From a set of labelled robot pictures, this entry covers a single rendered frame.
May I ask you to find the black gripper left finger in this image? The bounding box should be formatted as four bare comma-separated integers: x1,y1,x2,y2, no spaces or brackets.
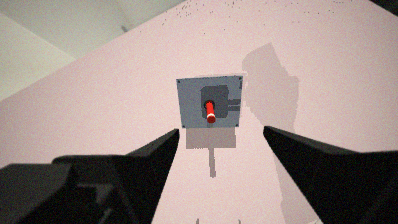
51,128,180,224

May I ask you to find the grey sloped panel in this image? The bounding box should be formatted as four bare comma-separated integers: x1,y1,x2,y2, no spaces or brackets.
176,75,243,129

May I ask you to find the red peg with white band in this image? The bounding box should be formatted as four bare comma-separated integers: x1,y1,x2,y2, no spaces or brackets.
206,101,216,123

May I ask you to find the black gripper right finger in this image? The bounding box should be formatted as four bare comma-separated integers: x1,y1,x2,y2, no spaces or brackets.
263,126,398,224

